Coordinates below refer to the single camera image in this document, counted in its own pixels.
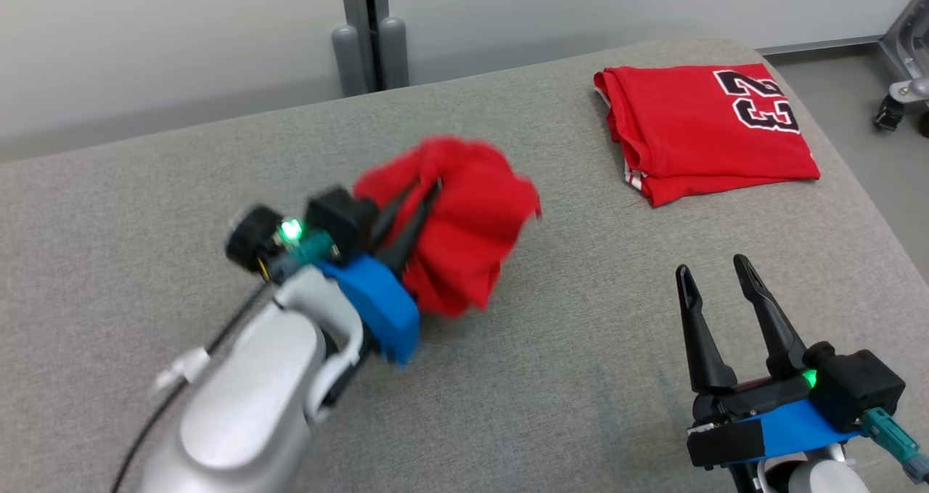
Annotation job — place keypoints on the grey metal wheeled cart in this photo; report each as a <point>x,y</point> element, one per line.
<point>916,88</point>

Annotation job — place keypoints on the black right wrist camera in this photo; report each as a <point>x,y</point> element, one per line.
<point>860,384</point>

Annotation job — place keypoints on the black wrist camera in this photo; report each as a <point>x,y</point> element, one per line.
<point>337,221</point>
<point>860,384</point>

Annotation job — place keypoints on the red shorts with white trim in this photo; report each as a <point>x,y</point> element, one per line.
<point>472,231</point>

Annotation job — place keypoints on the blue right camera mount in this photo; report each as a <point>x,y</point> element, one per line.
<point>805,431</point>

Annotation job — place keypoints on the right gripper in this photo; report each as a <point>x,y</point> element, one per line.
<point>726,442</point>

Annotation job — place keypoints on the red t-shirt with white sleeves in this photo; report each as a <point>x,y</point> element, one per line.
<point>697,130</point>

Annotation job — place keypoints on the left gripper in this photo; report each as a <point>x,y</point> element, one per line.
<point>341,369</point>

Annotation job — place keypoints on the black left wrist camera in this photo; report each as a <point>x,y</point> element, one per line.
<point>337,221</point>

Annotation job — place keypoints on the grey partition frame post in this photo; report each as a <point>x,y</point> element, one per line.
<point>370,35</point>

